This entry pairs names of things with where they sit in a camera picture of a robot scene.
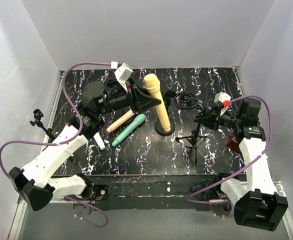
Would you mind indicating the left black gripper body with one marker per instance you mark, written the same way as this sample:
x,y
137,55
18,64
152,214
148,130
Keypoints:
x,y
133,97

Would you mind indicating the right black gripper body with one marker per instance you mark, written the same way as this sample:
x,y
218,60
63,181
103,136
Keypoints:
x,y
217,119

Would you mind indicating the black tripod shock-mount stand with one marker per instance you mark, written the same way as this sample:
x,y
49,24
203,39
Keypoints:
x,y
188,101

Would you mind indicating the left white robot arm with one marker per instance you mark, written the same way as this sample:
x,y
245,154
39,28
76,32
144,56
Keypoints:
x,y
34,181

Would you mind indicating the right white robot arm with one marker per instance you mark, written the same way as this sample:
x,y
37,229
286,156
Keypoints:
x,y
251,190

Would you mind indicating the black rear mic stand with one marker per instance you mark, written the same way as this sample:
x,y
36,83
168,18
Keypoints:
x,y
111,83

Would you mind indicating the black round-base mic stand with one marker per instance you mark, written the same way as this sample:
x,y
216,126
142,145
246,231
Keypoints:
x,y
167,96

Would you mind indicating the small black tripod stand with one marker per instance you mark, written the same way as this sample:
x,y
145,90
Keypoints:
x,y
38,115

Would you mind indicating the pink microphone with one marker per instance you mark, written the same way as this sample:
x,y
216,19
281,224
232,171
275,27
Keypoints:
x,y
120,121

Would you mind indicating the green microphone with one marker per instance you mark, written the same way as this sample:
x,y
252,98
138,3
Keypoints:
x,y
138,120

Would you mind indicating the brown box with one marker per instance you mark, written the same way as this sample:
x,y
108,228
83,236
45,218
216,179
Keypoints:
x,y
234,142

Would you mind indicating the white microphone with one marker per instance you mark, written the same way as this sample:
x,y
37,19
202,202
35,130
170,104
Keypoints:
x,y
99,141

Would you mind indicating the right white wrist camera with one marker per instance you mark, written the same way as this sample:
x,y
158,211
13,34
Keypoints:
x,y
223,101

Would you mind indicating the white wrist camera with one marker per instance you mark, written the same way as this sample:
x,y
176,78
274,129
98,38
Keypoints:
x,y
122,74
223,101

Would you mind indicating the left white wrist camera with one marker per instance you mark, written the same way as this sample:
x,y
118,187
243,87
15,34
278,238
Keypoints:
x,y
122,74

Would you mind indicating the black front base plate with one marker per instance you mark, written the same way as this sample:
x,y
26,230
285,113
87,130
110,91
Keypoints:
x,y
147,192

